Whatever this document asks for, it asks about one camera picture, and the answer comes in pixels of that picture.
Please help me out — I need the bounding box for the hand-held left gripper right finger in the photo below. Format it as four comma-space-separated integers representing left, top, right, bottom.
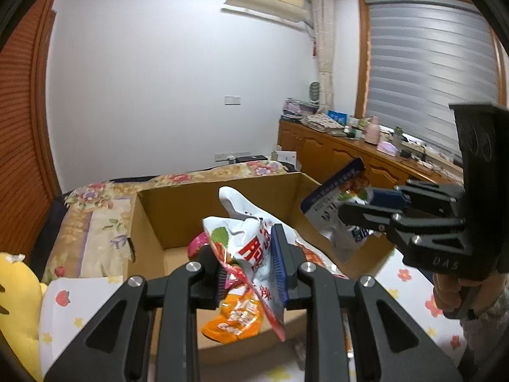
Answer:
270, 223, 434, 382

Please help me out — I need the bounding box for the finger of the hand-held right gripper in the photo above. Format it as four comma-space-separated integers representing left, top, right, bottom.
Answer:
339, 202, 466, 254
368, 180, 464, 218

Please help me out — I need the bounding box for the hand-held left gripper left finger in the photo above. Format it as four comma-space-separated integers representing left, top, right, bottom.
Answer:
44, 243, 229, 382

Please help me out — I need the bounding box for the white red snack packet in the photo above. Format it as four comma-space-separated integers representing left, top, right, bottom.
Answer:
202, 186, 288, 342

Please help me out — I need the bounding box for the blue white snack packet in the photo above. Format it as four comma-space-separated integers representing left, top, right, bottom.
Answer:
300, 157, 385, 264

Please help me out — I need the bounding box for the silver orange snack packet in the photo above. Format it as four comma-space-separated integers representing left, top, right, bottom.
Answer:
293, 237, 353, 280

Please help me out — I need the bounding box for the pink snack packet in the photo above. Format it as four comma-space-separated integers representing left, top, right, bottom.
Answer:
186, 232, 212, 259

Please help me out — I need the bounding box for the brown cardboard box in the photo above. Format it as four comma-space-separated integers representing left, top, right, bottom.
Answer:
127, 171, 397, 367

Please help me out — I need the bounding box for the person's right forearm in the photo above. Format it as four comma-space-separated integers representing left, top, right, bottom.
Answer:
459, 282, 509, 382

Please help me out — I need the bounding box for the person's right hand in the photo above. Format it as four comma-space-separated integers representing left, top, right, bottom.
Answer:
432, 272, 462, 315

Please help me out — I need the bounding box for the white power strip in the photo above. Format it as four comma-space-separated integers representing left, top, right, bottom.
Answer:
414, 151, 443, 165

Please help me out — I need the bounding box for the pink thermos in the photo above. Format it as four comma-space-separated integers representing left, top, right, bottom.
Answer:
365, 115, 381, 144

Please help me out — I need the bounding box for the wooden sideboard cabinet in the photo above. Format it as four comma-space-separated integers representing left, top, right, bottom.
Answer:
277, 119, 466, 204

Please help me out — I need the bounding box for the folded floral cloth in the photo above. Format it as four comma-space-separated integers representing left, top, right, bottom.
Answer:
301, 112, 345, 132

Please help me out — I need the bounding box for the white paper bag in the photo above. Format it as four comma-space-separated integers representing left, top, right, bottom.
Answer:
272, 150, 298, 172

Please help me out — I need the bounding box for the pink basket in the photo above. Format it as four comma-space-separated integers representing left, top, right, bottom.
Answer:
281, 97, 319, 118

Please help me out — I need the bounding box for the grey window blind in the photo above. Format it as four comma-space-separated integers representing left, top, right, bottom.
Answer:
363, 0, 509, 165

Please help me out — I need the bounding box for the strawberry print tablecloth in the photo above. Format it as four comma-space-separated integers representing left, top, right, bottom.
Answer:
38, 243, 483, 382

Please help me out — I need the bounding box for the floral blanket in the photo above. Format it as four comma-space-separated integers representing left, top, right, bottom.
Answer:
30, 160, 289, 284

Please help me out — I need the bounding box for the cream curtain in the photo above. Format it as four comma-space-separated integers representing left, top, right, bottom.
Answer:
311, 0, 337, 110

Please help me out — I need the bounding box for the yellow plush toy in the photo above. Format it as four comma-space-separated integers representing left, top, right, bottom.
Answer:
0, 251, 49, 382

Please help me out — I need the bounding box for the wooden louvered wardrobe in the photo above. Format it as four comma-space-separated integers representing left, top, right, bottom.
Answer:
0, 0, 66, 256

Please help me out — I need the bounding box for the white wall socket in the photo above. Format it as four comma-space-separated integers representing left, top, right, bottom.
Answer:
214, 151, 251, 162

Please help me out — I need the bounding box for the wooden window frame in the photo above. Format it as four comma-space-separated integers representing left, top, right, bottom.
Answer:
355, 0, 371, 118

